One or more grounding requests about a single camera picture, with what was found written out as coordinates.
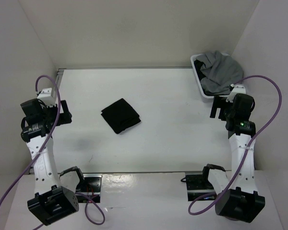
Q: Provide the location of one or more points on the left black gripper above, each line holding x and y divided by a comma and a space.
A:
66, 117

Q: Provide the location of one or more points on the grey skirt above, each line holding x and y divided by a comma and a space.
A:
220, 72

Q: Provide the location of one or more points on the black skirt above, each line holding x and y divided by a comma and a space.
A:
120, 116

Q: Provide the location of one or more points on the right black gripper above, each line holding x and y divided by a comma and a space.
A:
219, 102

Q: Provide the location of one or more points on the white laundry basket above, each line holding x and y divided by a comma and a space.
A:
201, 83

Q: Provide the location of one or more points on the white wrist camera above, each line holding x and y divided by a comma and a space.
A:
46, 97
234, 90

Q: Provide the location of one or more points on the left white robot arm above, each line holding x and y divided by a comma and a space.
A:
54, 195

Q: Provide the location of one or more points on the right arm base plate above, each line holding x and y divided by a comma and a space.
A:
196, 185

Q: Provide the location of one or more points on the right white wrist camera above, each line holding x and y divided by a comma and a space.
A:
234, 90

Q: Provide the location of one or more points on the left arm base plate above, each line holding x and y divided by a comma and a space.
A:
91, 186

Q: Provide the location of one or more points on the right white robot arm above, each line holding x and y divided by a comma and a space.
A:
238, 197

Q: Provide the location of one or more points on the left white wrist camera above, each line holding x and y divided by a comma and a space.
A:
46, 97

